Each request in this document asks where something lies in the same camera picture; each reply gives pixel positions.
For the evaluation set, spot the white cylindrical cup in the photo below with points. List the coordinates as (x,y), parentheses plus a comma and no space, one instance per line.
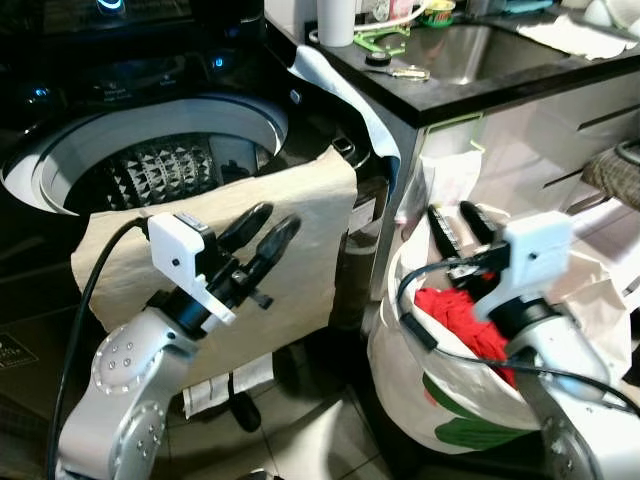
(336,22)

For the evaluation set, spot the green tin can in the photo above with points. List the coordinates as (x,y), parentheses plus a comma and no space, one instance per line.
(438,14)

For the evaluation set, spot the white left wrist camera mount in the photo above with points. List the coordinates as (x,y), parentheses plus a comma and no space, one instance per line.
(180,250)

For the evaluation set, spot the stainless steel sink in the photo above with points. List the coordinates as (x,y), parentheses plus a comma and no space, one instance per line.
(470,50)

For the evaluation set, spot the white cabinet with black countertop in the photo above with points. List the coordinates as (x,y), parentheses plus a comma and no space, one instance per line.
(540,150)

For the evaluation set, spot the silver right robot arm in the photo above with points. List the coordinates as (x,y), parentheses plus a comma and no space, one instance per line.
(570,380)

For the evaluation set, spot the black top-load washing machine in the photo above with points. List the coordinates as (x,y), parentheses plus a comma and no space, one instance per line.
(120,90)

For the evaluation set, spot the white paper tags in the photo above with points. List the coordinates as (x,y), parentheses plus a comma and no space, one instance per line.
(225,385)

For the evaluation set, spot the white dishes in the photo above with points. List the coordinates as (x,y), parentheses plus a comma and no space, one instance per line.
(612,12)

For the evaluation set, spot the beige cloth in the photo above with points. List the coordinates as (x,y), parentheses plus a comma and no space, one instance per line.
(310,250)

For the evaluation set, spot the red garment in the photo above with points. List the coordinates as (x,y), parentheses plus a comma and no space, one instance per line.
(455,320)

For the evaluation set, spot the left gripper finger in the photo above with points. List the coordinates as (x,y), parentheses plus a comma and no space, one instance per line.
(275,245)
(248,225)

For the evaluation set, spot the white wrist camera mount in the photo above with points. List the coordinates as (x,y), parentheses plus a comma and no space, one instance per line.
(180,250)
(535,255)

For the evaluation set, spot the chair with patterned seat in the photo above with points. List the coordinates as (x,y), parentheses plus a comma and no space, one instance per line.
(612,175)

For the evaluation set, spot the hanging white plastic bag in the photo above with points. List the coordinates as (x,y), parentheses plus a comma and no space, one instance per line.
(450,175)

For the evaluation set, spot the white laundry bag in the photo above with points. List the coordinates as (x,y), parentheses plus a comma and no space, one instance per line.
(430,390)

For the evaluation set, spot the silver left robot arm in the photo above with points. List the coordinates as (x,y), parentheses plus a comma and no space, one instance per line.
(120,390)

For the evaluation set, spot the green plastic utensil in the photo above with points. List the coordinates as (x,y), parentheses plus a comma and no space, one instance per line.
(378,42)

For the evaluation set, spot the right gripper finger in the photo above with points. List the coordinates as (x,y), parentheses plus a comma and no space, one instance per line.
(476,222)
(442,232)

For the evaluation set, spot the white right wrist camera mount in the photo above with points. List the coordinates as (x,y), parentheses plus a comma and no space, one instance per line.
(535,255)

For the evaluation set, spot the white and blue cloth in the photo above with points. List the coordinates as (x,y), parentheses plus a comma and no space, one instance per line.
(340,85)

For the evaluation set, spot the white dish cloth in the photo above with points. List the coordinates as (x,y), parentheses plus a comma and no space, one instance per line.
(575,38)

